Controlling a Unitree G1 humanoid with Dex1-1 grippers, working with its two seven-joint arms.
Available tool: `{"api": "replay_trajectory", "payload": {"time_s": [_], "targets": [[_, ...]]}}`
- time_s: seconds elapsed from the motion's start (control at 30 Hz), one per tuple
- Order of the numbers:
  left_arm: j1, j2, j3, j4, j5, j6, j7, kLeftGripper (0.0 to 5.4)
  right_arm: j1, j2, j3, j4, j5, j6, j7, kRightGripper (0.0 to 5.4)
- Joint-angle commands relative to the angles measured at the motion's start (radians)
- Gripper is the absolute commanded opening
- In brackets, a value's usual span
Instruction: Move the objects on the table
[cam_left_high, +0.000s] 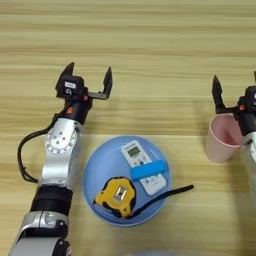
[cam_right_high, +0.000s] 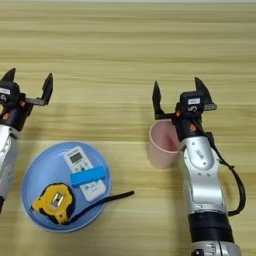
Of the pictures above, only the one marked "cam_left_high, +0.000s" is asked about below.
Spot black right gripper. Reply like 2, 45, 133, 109
211, 70, 256, 137

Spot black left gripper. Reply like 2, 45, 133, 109
54, 62, 114, 125

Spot pink plastic cup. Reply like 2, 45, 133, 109
204, 113, 247, 164

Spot blue rectangular block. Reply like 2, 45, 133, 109
129, 159, 168, 183

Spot right gripper small black box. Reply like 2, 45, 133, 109
245, 85, 256, 105

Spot gripper small black box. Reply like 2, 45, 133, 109
245, 85, 256, 105
55, 74, 85, 100

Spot left gripper small black box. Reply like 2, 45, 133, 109
55, 74, 85, 100

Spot white remote control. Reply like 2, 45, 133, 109
120, 139, 168, 197

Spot blue round plate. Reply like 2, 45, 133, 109
82, 134, 173, 228

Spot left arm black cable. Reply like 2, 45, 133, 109
17, 114, 60, 184

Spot yellow tape measure black strap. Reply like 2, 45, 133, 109
92, 176, 195, 220

